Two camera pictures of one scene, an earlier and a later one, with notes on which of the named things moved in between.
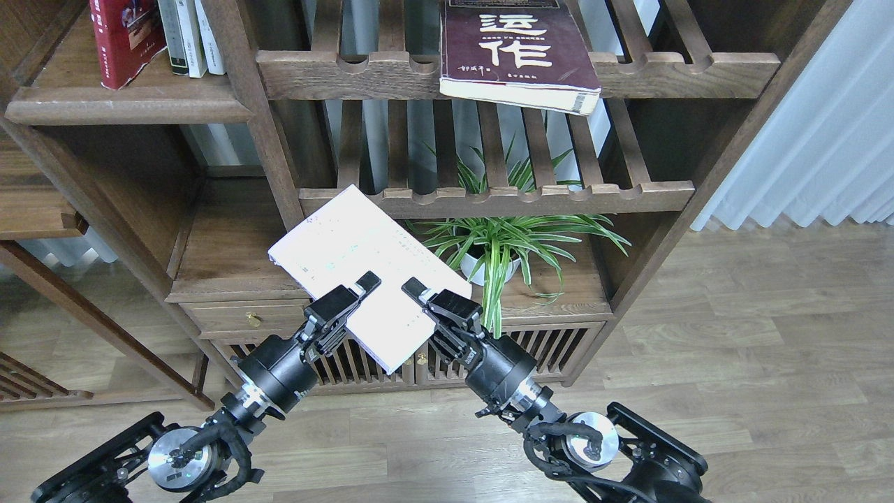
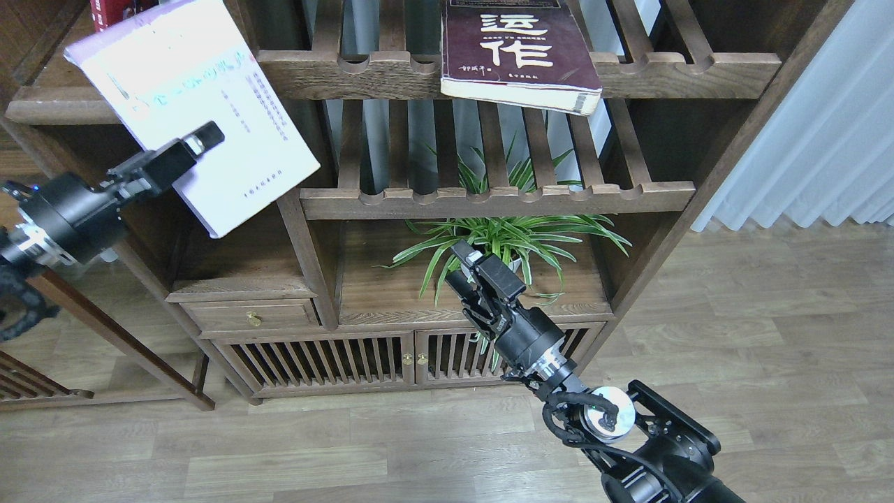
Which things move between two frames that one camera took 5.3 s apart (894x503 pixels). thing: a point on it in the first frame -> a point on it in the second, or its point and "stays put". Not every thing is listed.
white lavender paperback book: [349, 235] -> [160, 75]
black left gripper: [277, 374] -> [60, 216]
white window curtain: [827, 149] stays put
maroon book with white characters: [524, 52] stays put
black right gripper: [496, 367] -> [524, 336]
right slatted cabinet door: [561, 354] stays put
